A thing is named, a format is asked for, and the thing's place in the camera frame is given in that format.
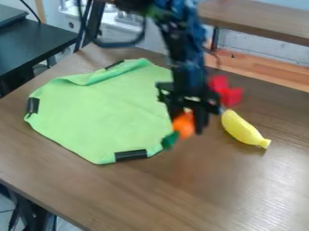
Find red toy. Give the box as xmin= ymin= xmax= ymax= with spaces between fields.
xmin=209 ymin=75 xmax=246 ymax=108

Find orange toy carrot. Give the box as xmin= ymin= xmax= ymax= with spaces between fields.
xmin=160 ymin=109 xmax=197 ymax=152

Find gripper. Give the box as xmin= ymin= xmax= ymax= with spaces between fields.
xmin=154 ymin=80 xmax=224 ymax=135

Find yellow toy banana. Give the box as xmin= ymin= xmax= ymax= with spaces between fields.
xmin=220 ymin=108 xmax=273 ymax=150

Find green cloth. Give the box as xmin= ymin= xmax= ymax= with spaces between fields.
xmin=23 ymin=57 xmax=182 ymax=166

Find black side table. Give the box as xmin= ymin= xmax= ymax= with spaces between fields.
xmin=0 ymin=3 xmax=80 ymax=97

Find wooden shelf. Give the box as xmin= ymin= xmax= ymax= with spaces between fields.
xmin=196 ymin=0 xmax=309 ymax=93

